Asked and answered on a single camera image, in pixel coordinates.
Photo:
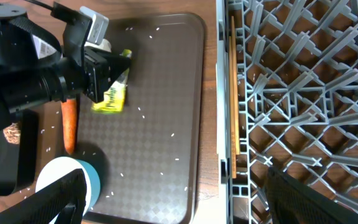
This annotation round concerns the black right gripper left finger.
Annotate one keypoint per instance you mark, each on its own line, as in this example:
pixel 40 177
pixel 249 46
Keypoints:
pixel 63 201

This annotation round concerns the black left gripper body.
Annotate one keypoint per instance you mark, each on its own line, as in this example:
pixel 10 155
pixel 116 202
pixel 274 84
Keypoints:
pixel 90 72

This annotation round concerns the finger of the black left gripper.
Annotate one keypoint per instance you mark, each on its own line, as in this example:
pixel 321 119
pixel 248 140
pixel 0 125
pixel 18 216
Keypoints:
pixel 112 66

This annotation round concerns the light blue rice bowl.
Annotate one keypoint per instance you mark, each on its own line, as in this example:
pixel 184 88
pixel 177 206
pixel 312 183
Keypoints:
pixel 61 166

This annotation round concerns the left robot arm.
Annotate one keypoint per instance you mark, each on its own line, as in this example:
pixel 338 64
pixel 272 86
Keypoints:
pixel 36 67

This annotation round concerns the wooden chopstick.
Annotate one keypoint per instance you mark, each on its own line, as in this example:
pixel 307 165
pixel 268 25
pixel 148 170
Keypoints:
pixel 232 120
pixel 235 85

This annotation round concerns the grey dishwasher rack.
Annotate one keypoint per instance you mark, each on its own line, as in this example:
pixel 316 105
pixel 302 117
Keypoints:
pixel 297 74

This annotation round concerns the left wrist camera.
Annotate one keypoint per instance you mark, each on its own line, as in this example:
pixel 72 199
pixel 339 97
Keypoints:
pixel 98 27

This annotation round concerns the brown food scrap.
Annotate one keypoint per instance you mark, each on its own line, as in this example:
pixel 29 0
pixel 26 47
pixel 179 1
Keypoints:
pixel 12 133

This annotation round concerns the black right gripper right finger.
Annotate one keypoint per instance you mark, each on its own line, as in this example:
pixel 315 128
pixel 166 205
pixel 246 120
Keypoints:
pixel 290 201

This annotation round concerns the brown serving tray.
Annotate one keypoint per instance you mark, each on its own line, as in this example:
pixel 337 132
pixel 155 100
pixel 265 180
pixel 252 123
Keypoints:
pixel 146 155

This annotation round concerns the foil snack wrapper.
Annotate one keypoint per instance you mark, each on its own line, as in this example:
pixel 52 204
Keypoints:
pixel 114 97

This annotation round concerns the orange carrot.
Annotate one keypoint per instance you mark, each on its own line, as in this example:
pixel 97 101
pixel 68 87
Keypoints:
pixel 69 122

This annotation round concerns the white napkin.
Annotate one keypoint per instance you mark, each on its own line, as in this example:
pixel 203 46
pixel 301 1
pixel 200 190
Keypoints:
pixel 104 45

